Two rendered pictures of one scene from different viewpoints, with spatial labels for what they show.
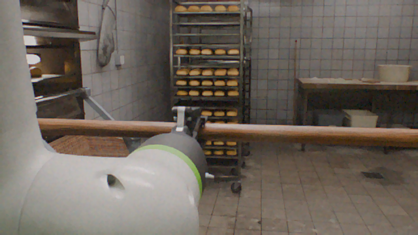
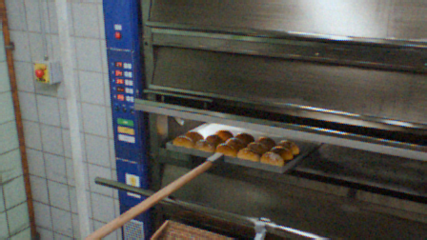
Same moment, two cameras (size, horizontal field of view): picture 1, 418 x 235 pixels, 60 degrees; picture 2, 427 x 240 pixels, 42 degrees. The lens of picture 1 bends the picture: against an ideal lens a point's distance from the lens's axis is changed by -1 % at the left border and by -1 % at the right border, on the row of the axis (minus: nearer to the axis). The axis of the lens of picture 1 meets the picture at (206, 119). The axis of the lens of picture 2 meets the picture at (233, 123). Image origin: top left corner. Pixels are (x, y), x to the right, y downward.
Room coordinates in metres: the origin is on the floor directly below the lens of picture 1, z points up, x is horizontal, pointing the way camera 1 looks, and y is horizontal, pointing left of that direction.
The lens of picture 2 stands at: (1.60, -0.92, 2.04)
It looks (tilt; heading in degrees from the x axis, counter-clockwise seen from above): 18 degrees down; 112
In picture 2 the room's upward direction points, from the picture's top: 1 degrees counter-clockwise
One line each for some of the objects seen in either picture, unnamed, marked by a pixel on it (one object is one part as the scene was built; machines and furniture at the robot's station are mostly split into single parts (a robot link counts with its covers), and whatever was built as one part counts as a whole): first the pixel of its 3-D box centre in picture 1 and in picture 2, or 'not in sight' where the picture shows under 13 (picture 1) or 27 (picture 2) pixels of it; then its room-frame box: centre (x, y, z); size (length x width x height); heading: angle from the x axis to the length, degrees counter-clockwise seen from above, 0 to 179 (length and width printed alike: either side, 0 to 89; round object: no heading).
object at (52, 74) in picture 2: not in sight; (47, 70); (-0.16, 1.10, 1.46); 0.10 x 0.07 x 0.10; 172
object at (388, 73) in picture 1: (394, 73); not in sight; (4.90, -2.53, 1.01); 0.43 x 0.42 x 0.21; 82
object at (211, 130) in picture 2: not in sight; (242, 144); (0.78, 1.18, 1.19); 0.55 x 0.36 x 0.03; 172
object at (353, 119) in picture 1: (358, 121); not in sight; (4.88, -2.09, 0.35); 0.50 x 0.36 x 0.24; 173
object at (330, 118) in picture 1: (326, 120); not in sight; (4.94, -1.68, 0.35); 0.50 x 0.36 x 0.24; 172
